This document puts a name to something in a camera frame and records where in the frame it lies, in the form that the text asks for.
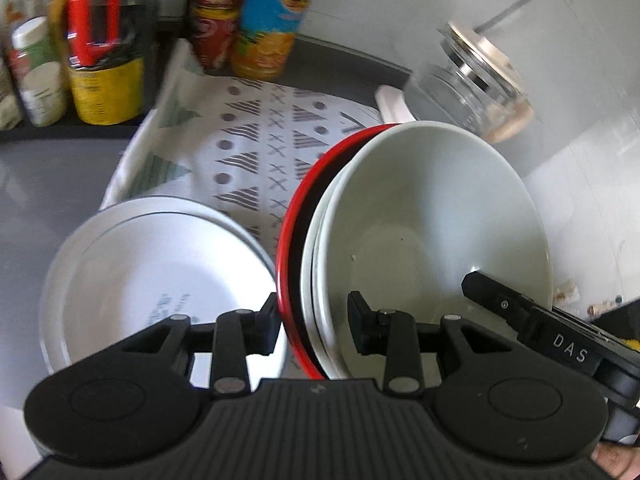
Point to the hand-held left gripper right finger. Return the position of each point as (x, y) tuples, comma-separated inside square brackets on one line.
[(362, 325)]

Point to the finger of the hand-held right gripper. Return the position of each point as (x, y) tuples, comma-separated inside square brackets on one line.
[(492, 297)]

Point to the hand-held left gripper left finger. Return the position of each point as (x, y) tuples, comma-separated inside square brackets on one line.
[(267, 325)]

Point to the white bowl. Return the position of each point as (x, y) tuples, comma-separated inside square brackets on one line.
[(318, 270), (307, 270)]

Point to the red bowl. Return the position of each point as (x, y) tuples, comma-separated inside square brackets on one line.
[(287, 260)]

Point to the pale green bowl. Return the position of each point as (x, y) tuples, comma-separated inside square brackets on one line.
[(440, 200)]

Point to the plain white plate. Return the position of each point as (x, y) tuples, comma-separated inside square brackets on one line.
[(150, 203)]

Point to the person's right hand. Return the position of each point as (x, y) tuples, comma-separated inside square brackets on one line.
[(617, 462)]

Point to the torn paper scrap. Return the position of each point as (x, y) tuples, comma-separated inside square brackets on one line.
[(567, 295)]

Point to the patterned white cloth mat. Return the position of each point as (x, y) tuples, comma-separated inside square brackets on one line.
[(240, 125)]

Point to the glass kettle with cream lid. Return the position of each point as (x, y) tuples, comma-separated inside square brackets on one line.
[(460, 90)]

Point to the orange juice bottle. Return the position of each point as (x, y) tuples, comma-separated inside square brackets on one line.
[(272, 25)]

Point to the white jar with green label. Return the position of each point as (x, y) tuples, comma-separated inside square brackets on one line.
[(40, 75)]

